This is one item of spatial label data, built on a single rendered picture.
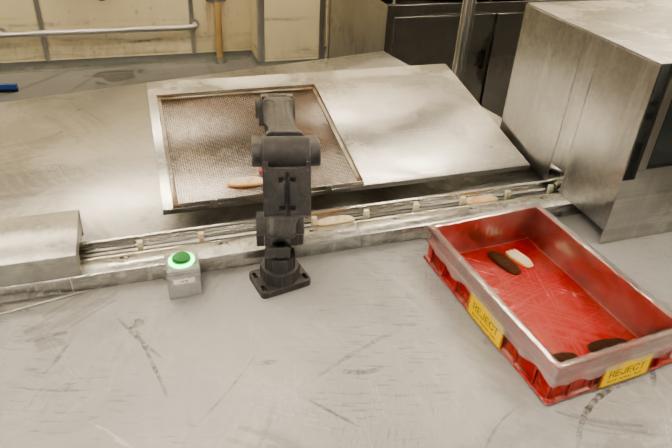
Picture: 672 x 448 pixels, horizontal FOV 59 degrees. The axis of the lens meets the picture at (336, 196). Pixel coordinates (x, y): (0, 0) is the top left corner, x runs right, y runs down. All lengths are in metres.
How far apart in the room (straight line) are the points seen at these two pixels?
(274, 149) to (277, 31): 4.01
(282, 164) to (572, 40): 1.00
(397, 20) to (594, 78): 1.73
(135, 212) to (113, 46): 3.57
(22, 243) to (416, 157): 1.03
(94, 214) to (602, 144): 1.30
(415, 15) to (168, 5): 2.36
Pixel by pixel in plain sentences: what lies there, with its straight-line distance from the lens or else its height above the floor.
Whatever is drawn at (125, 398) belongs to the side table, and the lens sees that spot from 1.19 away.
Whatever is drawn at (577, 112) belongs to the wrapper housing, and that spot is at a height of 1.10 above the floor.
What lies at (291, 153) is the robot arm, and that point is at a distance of 0.93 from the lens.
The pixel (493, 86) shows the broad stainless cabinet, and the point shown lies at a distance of 3.65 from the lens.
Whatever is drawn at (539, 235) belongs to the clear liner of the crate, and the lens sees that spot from 1.58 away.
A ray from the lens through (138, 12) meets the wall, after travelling 5.06.
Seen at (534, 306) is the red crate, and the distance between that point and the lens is 1.41.
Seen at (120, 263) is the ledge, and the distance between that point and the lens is 1.41.
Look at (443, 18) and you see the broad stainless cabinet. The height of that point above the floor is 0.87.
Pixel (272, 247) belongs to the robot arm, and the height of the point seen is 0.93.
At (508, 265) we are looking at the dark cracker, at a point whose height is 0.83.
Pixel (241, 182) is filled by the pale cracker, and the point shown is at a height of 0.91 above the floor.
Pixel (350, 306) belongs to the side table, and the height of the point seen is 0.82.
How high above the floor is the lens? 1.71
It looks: 32 degrees down
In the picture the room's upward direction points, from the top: 3 degrees clockwise
